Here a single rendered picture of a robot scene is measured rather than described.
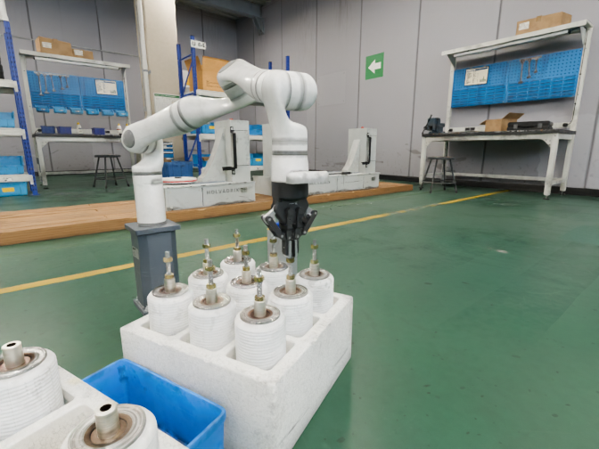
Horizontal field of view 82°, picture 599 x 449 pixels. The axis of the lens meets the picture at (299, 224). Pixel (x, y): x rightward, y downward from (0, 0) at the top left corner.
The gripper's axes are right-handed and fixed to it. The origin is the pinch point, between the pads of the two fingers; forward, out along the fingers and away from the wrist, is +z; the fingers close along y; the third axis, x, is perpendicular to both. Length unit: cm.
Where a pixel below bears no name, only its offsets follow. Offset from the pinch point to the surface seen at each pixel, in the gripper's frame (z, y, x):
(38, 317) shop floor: 35, 49, -79
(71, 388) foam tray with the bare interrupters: 16.9, 40.7, -2.1
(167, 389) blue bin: 24.8, 26.2, -3.7
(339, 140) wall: -35, -447, -488
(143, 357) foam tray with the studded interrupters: 22.0, 28.5, -12.9
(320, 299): 14.6, -9.0, -0.8
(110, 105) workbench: -90, -51, -614
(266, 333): 11.2, 11.9, 9.9
